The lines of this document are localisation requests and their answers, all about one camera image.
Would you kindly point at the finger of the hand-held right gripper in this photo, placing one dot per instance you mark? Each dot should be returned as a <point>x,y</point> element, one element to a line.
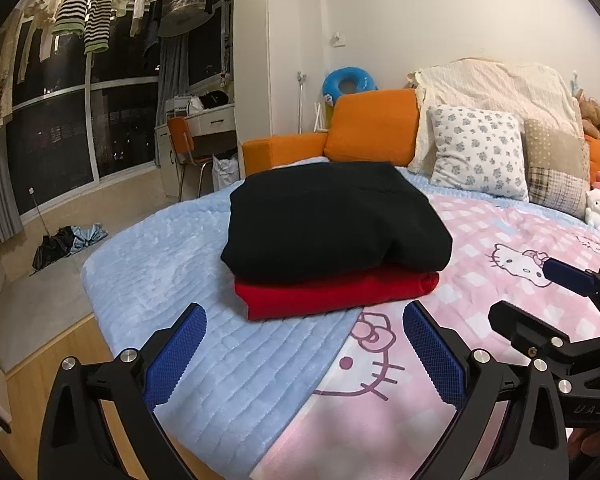
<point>570,276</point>
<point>510,322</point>

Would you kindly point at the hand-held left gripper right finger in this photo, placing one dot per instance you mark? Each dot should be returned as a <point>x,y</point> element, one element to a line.
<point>437,355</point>

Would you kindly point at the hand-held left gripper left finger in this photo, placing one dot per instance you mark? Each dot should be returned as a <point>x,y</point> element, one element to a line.
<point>175,355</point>

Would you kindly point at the black zip jacket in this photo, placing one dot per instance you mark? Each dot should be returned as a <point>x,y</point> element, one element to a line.
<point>330,220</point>

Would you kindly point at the row of hanging clothes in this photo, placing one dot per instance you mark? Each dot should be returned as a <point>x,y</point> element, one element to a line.
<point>80,5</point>

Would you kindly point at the white plush lamb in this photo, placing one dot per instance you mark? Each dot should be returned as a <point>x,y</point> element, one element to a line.
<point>596,207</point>

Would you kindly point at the pink checked printed blanket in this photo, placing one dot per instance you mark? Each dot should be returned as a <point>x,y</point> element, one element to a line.
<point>480,240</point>

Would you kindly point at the beige patchwork pillow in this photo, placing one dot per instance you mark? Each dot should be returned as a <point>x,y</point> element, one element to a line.
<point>555,170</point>

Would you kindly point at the red sweater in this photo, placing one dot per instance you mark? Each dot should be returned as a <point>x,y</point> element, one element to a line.
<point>330,295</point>

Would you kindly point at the light blue umbrella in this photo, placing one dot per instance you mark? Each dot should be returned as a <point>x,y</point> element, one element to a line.
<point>90,236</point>

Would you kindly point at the white floral pillow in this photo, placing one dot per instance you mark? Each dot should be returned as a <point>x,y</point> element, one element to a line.
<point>475,155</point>

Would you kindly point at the black umbrella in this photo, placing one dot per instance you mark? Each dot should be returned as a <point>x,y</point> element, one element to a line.
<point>52,252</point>

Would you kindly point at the brown plush bear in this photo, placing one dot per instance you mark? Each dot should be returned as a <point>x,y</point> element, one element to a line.
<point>594,117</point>

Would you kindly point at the white plastic bag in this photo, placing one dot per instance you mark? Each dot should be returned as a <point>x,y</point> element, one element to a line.
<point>226,172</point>

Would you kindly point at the small blue figurine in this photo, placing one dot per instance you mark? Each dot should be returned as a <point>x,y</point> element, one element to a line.
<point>575,84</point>

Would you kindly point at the cream quilted blanket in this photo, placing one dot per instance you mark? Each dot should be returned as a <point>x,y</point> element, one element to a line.
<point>490,85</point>

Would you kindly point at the orange chair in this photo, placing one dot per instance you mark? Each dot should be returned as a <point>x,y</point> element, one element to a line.
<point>180,132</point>

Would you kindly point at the white desk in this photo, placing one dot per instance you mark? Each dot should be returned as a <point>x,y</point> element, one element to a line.
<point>215,122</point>

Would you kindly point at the grey curtain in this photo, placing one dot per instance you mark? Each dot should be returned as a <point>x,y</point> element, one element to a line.
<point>0,190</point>
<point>172,85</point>

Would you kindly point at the large window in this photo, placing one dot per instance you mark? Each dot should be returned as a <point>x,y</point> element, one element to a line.
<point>50,145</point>

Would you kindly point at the black cap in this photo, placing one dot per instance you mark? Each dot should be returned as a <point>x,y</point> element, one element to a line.
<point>214,100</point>

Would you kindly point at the white folding rack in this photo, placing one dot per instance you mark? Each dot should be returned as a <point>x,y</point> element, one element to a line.
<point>321,120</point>

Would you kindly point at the grey round hanging net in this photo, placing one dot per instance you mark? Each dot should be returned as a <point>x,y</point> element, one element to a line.
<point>185,17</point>

